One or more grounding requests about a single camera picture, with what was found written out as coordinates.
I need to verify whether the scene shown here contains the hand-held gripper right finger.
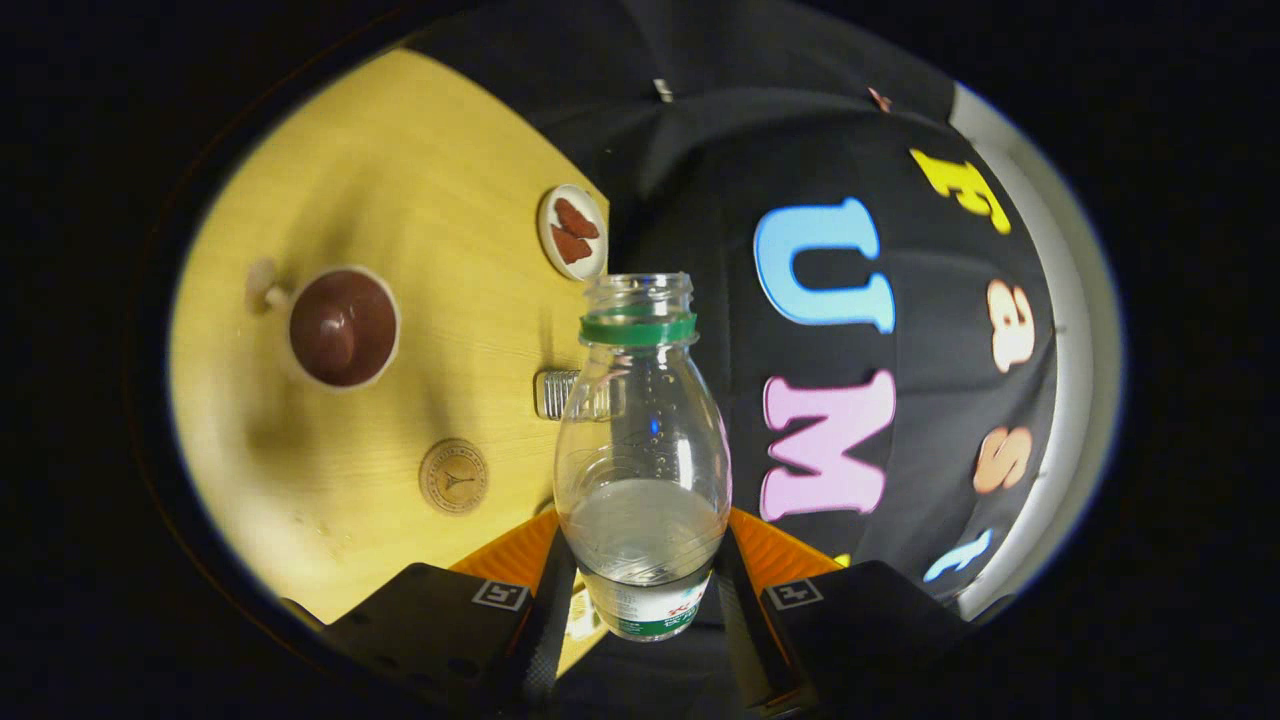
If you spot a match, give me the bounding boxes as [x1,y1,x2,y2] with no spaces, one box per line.
[715,505,976,716]

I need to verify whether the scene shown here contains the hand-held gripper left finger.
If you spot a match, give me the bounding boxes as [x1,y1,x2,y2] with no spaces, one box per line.
[325,508,579,716]

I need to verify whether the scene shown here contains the clear plastic juice bottle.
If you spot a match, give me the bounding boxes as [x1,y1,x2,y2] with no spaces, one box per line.
[553,272,733,642]

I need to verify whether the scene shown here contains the round wooden coaster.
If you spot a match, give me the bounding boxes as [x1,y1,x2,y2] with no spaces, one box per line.
[419,438,490,516]

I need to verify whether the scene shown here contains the beige cup with handle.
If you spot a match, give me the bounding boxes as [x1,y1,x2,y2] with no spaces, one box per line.
[245,258,402,391]

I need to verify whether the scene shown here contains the wooden table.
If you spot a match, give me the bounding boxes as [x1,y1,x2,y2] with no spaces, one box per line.
[168,48,611,681]

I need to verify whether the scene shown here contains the small white plate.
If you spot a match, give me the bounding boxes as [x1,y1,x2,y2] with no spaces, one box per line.
[537,184,609,282]

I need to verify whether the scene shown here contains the black backdrop cloth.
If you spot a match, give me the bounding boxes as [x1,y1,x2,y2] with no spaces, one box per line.
[400,0,1061,720]

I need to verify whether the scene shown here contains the metal wire holder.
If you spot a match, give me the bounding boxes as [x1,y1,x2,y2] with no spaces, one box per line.
[534,369,583,421]

